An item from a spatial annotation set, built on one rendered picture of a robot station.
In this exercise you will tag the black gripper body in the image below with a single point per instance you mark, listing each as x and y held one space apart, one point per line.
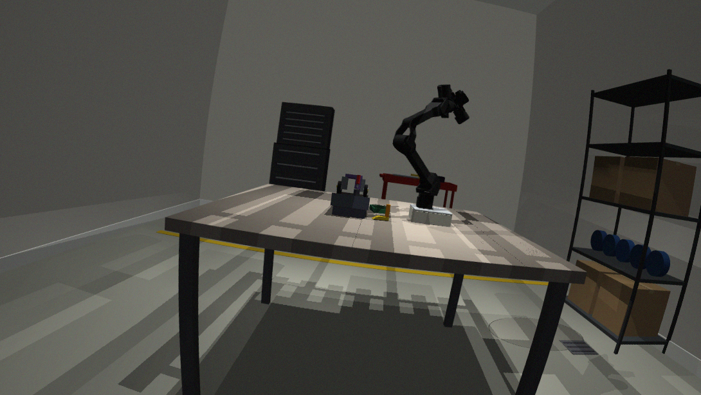
462 115

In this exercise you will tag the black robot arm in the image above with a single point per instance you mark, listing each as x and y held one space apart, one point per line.
429 184

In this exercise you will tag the green tray rim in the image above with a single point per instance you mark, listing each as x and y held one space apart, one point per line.
378 209

